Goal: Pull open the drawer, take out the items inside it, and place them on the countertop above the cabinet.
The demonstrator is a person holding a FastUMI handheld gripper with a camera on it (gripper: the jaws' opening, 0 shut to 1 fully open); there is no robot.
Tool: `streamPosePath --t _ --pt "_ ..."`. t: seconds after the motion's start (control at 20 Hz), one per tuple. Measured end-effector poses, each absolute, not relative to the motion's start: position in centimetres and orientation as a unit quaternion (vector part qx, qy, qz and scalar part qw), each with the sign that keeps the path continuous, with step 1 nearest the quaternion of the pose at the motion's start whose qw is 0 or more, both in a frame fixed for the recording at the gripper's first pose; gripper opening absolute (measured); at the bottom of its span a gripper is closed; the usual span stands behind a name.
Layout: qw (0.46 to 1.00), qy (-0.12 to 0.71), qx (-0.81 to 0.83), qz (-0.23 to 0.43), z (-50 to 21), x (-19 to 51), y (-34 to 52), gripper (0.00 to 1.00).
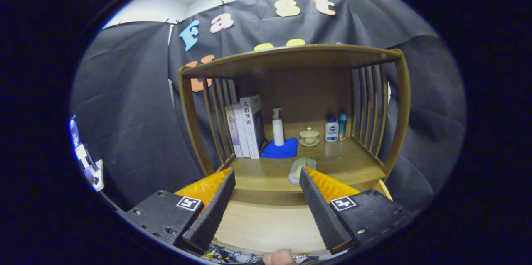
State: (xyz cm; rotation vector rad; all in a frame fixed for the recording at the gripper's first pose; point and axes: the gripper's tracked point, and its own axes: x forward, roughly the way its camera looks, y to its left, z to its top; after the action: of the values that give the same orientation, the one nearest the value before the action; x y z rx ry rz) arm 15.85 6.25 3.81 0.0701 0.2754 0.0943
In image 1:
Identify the tangle of black cables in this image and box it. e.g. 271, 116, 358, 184
202, 243, 333, 265

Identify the beige lidded tea cup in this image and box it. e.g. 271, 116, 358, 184
299, 127, 320, 147

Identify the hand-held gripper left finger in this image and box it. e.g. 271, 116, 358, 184
125, 168, 236, 253

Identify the thick white book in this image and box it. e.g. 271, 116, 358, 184
240, 94, 266, 159

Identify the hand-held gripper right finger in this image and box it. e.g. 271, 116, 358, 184
299, 167, 411, 255

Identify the thin white book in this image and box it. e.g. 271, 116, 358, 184
232, 103, 251, 158

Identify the white device on stand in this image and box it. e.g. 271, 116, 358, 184
70, 115, 104, 193

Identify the thin pale purple book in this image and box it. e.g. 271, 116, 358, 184
225, 106, 244, 158

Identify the pale green scrub brush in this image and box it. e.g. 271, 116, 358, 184
288, 156, 317, 186

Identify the blue folded cloth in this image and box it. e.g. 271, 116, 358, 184
261, 137, 299, 159

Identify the white lotion bottle blue cap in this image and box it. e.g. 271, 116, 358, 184
324, 114, 339, 142

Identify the brown wooden cabinet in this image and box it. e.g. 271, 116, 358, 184
178, 44, 411, 199

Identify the wooden countertop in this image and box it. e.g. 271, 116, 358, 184
216, 126, 387, 194

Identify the white pump bottle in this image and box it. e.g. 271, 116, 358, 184
272, 108, 286, 147

